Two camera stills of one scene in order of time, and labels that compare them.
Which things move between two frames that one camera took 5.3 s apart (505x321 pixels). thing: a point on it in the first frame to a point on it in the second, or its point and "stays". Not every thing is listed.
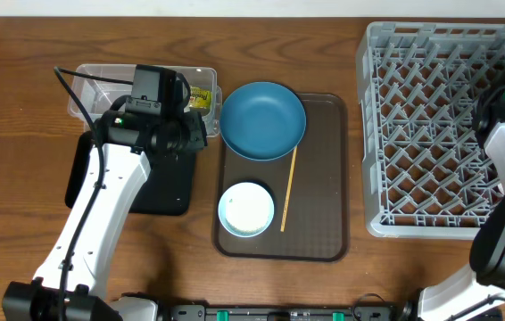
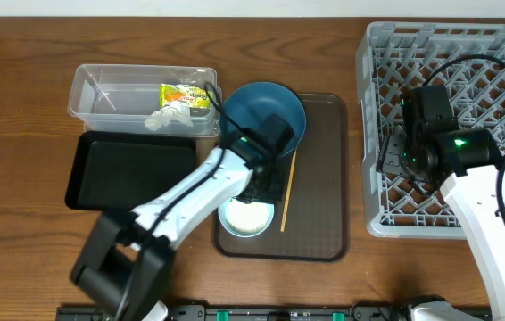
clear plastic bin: (96, 94) stays
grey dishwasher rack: (426, 173) stays
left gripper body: (184, 136) to (272, 190)
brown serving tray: (310, 187) stays
